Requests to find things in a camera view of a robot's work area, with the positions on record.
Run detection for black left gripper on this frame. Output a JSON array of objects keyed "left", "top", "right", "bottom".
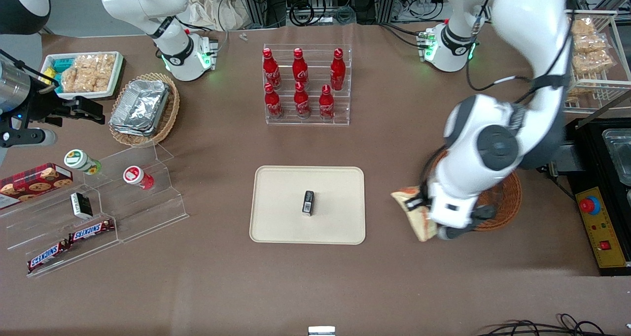
[{"left": 404, "top": 181, "right": 437, "bottom": 214}]

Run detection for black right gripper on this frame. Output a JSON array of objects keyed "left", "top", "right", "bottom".
[{"left": 22, "top": 92, "right": 106, "bottom": 128}]

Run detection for triangle sandwich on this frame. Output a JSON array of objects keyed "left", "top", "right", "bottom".
[{"left": 390, "top": 186, "right": 440, "bottom": 242}]

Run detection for white plastic tray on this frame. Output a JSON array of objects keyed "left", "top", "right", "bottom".
[{"left": 40, "top": 51, "right": 124, "bottom": 101}]

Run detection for light oval wicker basket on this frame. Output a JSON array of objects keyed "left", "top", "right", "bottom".
[{"left": 108, "top": 72, "right": 181, "bottom": 148}]

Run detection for brown round wicker basket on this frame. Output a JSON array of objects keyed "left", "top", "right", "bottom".
[{"left": 433, "top": 148, "right": 523, "bottom": 232}]

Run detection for beige rectangular tray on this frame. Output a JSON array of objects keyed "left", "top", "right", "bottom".
[{"left": 249, "top": 166, "right": 366, "bottom": 245}]

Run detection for bagged rice snacks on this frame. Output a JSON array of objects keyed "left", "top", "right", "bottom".
[{"left": 60, "top": 54, "right": 117, "bottom": 94}]

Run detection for stacked aluminium foil trays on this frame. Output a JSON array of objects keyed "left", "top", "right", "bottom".
[{"left": 108, "top": 79, "right": 171, "bottom": 137}]

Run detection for green lid cup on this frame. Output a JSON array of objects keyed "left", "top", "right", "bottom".
[{"left": 64, "top": 149, "right": 103, "bottom": 175}]

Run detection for red lid cup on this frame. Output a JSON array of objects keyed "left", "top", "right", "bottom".
[{"left": 123, "top": 166, "right": 155, "bottom": 191}]

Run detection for red cookie box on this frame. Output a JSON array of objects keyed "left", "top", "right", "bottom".
[{"left": 0, "top": 163, "right": 74, "bottom": 210}]

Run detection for small black white box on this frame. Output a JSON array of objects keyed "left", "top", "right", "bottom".
[{"left": 70, "top": 192, "right": 94, "bottom": 220}]

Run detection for clear acrylic step stand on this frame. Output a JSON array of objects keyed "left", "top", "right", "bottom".
[{"left": 0, "top": 141, "right": 190, "bottom": 279}]

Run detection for snickers bar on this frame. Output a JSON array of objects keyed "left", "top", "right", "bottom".
[
  {"left": 68, "top": 219, "right": 116, "bottom": 243},
  {"left": 27, "top": 241, "right": 70, "bottom": 273}
]

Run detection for red cola bottle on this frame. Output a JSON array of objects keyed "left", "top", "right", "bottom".
[
  {"left": 293, "top": 82, "right": 312, "bottom": 119},
  {"left": 318, "top": 84, "right": 336, "bottom": 120},
  {"left": 264, "top": 83, "right": 284, "bottom": 120},
  {"left": 329, "top": 48, "right": 347, "bottom": 92},
  {"left": 292, "top": 48, "right": 310, "bottom": 91},
  {"left": 262, "top": 48, "right": 282, "bottom": 91}
]

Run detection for beige cloth bag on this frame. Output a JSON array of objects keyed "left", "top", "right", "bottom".
[{"left": 178, "top": 0, "right": 253, "bottom": 32}]

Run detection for clear acrylic bottle rack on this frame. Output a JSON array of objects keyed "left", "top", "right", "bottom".
[{"left": 262, "top": 43, "right": 353, "bottom": 127}]

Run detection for black appliance base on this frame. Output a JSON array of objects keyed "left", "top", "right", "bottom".
[{"left": 545, "top": 118, "right": 631, "bottom": 277}]

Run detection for yellow emergency stop panel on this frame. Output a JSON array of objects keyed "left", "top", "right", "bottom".
[{"left": 575, "top": 187, "right": 631, "bottom": 269}]

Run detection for metal pan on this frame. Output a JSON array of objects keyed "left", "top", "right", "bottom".
[{"left": 602, "top": 128, "right": 631, "bottom": 186}]

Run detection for bagged snack in rack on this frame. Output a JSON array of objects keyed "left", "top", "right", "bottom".
[
  {"left": 571, "top": 18, "right": 596, "bottom": 36},
  {"left": 572, "top": 33, "right": 609, "bottom": 54},
  {"left": 571, "top": 50, "right": 615, "bottom": 76}
]

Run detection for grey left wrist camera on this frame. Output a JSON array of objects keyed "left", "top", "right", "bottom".
[{"left": 436, "top": 204, "right": 498, "bottom": 241}]

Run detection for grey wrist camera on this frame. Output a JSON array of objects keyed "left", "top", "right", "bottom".
[
  {"left": 0, "top": 128, "right": 58, "bottom": 148},
  {"left": 436, "top": 204, "right": 498, "bottom": 241}
]

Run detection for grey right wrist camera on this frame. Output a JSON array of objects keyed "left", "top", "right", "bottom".
[{"left": 0, "top": 128, "right": 58, "bottom": 148}]

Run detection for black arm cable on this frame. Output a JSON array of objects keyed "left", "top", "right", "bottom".
[{"left": 420, "top": 0, "right": 572, "bottom": 191}]

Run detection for black floor cables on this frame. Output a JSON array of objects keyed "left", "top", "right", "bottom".
[{"left": 474, "top": 313, "right": 631, "bottom": 336}]

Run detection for white wire rack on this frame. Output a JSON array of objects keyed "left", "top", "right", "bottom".
[{"left": 562, "top": 9, "right": 631, "bottom": 114}]

